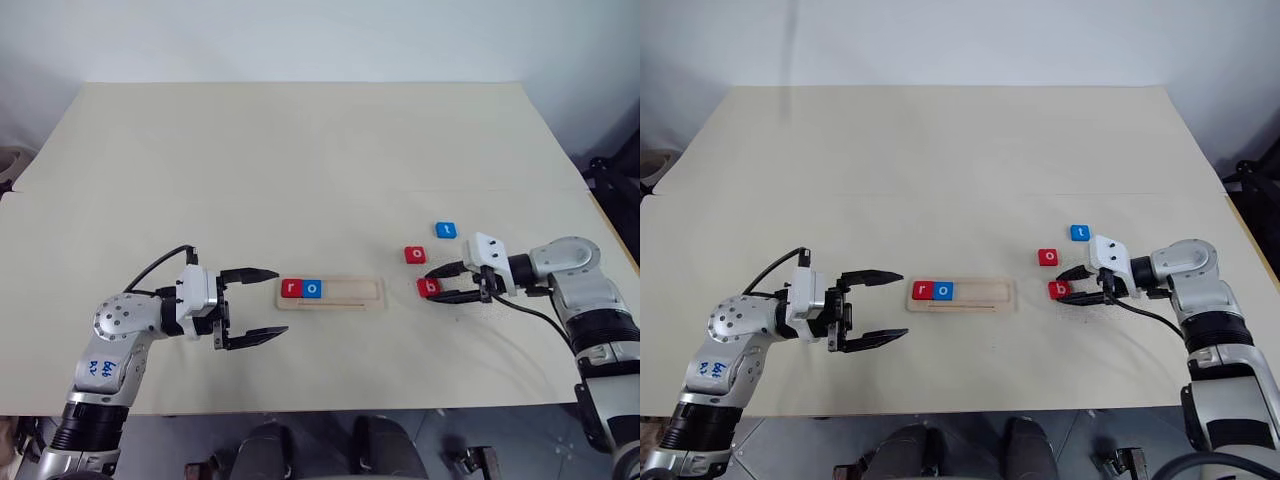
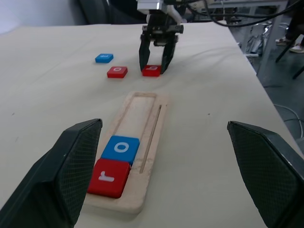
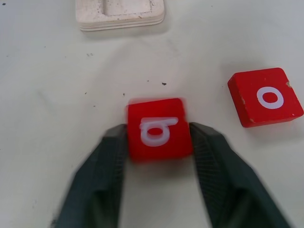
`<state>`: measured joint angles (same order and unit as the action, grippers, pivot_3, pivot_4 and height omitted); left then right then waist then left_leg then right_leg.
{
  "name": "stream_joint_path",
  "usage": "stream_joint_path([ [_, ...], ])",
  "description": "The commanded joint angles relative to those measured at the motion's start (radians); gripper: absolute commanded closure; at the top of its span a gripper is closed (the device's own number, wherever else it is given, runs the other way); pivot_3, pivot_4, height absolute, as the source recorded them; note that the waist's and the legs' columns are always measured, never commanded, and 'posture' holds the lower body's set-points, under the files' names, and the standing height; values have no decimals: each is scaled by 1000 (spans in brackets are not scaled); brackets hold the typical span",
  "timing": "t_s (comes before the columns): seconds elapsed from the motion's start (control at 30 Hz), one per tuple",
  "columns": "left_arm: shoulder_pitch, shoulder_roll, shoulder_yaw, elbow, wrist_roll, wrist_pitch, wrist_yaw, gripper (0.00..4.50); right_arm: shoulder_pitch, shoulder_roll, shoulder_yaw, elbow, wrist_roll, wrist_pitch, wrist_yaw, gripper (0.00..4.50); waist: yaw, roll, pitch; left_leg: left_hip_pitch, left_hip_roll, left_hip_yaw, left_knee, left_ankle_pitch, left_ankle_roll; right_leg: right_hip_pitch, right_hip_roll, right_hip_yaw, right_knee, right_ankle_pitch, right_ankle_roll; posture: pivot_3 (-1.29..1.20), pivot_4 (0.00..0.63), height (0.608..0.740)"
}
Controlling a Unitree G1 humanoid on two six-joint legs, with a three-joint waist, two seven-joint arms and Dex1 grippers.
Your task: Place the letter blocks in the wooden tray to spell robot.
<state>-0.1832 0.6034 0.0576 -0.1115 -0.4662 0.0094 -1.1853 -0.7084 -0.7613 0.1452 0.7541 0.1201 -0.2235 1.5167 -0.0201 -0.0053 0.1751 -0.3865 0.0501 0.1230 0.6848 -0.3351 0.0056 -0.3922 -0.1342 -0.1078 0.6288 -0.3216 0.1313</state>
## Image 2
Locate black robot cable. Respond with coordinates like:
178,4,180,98
204,0,304,27

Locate cream table cloth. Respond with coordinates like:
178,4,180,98
0,22,304,228

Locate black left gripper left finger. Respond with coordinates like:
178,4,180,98
0,118,104,228

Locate white floor cable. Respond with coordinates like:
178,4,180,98
273,103,304,138

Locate long wooden letter tray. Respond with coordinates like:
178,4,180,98
84,91,171,216

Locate red letter r block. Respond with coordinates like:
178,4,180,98
87,158,131,199

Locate blue letter t block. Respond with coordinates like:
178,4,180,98
95,53,114,64

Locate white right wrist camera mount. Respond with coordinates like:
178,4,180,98
137,0,183,24

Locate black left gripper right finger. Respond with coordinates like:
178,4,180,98
227,120,304,228

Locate blue letter o block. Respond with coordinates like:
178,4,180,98
101,135,140,166

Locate black chair legs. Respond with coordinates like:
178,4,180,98
275,34,304,79

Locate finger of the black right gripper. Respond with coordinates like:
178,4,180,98
139,35,152,72
161,35,179,75

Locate dark office chair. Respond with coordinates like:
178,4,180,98
76,0,141,26

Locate grey metal frame post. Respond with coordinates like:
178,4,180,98
257,14,287,76

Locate red letter o block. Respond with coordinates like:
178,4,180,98
106,66,128,78

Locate red letter b block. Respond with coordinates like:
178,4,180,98
142,65,162,77

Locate white sneaker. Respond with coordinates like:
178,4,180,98
289,44,304,54
275,37,296,46

